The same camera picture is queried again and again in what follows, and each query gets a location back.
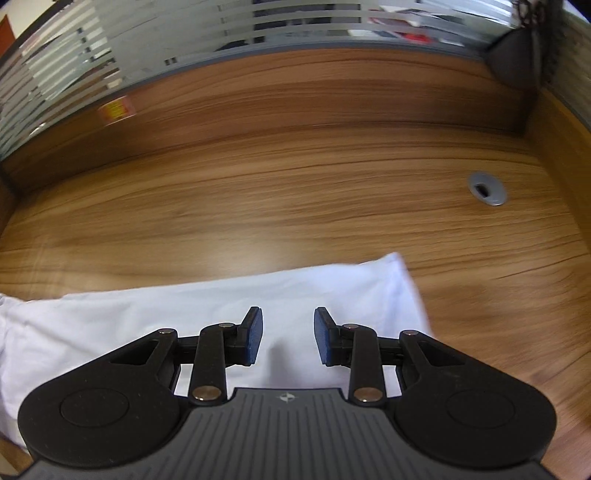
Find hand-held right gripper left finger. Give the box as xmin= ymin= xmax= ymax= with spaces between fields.
xmin=108 ymin=305 xmax=264 ymax=407

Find wood and glass side partition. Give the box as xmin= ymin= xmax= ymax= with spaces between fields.
xmin=526 ymin=0 xmax=591 ymax=259

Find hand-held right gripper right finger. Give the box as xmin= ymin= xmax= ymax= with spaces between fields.
xmin=313 ymin=305 xmax=467 ymax=407

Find grey cable grommet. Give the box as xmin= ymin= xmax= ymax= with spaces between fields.
xmin=468 ymin=172 xmax=508 ymax=206

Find white shirt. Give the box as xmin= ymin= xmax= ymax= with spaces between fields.
xmin=0 ymin=251 xmax=434 ymax=446

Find wood partition with sticker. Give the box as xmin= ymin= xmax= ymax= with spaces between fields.
xmin=0 ymin=0 xmax=546 ymax=195

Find red yellow sticker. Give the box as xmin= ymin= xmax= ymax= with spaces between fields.
xmin=97 ymin=98 xmax=137 ymax=123

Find dark grey corner piece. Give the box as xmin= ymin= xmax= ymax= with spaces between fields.
xmin=485 ymin=28 xmax=543 ymax=88

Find stack of white papers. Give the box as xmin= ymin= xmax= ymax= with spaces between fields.
xmin=346 ymin=0 xmax=513 ymax=44

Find dark cord tassel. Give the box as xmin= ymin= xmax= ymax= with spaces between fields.
xmin=510 ymin=0 xmax=564 ymax=33

